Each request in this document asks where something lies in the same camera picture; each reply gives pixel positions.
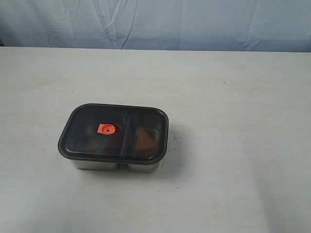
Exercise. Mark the yellow toy cheese wedge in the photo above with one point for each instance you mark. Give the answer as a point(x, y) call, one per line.
point(145, 144)

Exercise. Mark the dark transparent lunch box lid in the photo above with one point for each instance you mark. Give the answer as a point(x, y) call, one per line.
point(114, 133)

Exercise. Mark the stainless steel lunch box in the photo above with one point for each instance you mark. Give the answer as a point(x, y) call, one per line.
point(102, 166)

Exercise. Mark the red toy sausage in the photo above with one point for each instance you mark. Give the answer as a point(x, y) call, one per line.
point(113, 134)

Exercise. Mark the blue-grey backdrop cloth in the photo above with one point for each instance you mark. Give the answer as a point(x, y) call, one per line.
point(237, 25)

